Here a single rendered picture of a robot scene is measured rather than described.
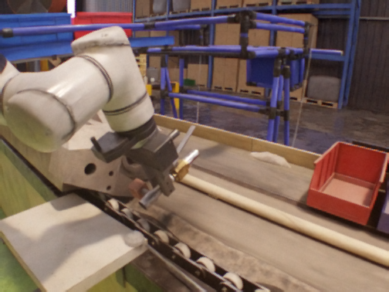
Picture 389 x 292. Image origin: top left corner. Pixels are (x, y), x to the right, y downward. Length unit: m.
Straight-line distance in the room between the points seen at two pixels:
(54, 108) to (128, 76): 0.14
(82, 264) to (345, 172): 0.94
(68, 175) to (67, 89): 0.33
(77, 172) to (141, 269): 0.27
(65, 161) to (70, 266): 0.23
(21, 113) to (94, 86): 0.10
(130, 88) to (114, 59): 0.05
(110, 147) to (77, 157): 0.21
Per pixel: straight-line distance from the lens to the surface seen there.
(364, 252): 0.71
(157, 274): 0.54
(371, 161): 1.09
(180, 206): 0.78
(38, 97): 0.34
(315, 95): 9.53
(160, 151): 0.47
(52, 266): 0.55
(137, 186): 0.61
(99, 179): 0.70
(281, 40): 9.98
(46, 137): 0.34
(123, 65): 0.42
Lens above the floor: 1.15
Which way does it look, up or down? 18 degrees down
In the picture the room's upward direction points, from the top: 3 degrees clockwise
